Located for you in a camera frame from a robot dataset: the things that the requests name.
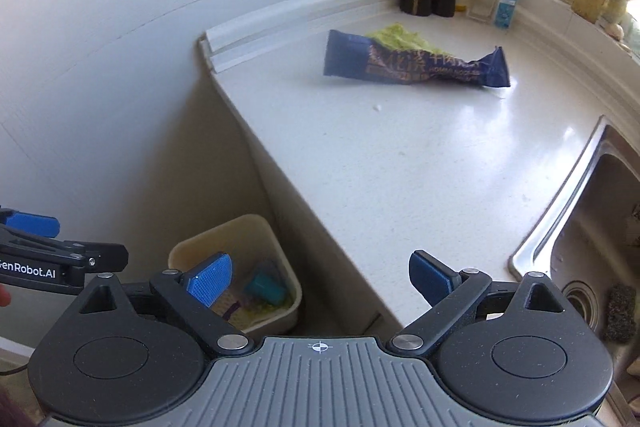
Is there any blue plastic cup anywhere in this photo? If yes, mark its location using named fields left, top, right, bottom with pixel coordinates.
left=243, top=267, right=288, bottom=307

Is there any blue noodle wrapper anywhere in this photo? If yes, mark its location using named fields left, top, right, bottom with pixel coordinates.
left=323, top=29, right=511, bottom=89

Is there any green cabbage leaf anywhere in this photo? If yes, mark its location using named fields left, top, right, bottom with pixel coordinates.
left=367, top=23, right=442, bottom=54

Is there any cream square trash bin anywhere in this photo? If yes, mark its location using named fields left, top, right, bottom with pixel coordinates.
left=168, top=215, right=303, bottom=339

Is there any steel kitchen sink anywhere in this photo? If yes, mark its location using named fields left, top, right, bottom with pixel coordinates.
left=509, top=117, right=639, bottom=379

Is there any dark sink sponge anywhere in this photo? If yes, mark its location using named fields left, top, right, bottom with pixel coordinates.
left=604, top=283, right=637, bottom=345

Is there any hand sanitizer bottle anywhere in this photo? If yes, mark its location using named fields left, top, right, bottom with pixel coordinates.
left=494, top=0, right=518, bottom=29

